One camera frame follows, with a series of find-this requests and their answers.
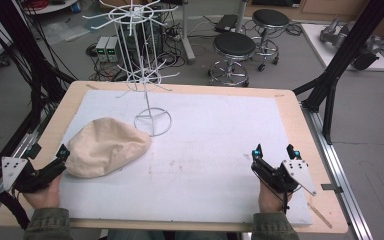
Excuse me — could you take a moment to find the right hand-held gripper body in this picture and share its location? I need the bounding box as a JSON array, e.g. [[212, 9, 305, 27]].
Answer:
[[250, 159, 318, 198]]

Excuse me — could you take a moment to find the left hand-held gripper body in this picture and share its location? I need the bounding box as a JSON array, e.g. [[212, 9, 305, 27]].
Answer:
[[1, 156, 68, 194]]

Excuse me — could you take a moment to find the beige cloth hat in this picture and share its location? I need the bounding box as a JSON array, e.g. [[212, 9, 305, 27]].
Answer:
[[64, 116, 153, 179]]

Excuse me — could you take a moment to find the person's left hand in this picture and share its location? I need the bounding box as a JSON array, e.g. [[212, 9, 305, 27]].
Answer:
[[23, 173, 63, 212]]

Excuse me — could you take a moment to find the person's right hand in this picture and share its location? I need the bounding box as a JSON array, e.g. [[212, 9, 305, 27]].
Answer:
[[258, 181, 293, 214]]

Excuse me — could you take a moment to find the thin wooden strip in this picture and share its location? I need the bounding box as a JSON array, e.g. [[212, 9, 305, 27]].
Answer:
[[307, 202, 334, 230]]

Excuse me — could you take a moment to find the white foam mat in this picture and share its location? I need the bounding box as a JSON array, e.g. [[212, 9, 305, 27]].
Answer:
[[59, 89, 315, 226]]

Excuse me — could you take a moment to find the black round stool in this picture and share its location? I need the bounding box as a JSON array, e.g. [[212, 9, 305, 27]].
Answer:
[[207, 31, 257, 88], [250, 8, 291, 73]]

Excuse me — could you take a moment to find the grey power supply unit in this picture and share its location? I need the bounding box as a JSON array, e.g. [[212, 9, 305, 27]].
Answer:
[[95, 36, 110, 63], [106, 36, 120, 63]]

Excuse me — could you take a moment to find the white floor board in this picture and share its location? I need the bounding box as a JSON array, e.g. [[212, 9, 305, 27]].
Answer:
[[300, 22, 384, 73]]

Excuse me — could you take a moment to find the black flat device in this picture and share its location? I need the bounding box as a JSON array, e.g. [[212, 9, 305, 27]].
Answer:
[[214, 13, 240, 34]]

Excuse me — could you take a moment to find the grey metal stand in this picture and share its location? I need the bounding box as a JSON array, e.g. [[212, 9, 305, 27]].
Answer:
[[179, 0, 197, 65]]

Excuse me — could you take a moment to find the round white table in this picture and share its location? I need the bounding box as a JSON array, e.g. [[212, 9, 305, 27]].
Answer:
[[22, 0, 82, 16]]

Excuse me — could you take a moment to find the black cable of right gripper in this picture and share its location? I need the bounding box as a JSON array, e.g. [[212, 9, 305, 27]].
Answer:
[[250, 165, 290, 215]]

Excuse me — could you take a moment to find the aluminium rail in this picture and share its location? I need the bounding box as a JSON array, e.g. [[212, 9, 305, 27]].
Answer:
[[0, 112, 55, 221], [300, 105, 375, 240]]

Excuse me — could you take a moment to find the grey metal bracket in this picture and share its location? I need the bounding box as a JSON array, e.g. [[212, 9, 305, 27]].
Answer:
[[320, 183, 344, 194]]

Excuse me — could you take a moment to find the black frame post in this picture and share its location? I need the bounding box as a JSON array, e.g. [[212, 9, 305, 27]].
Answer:
[[292, 0, 384, 146], [0, 0, 78, 131]]

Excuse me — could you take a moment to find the white wire hanging rack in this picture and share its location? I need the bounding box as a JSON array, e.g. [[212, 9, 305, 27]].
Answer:
[[82, 0, 181, 138]]

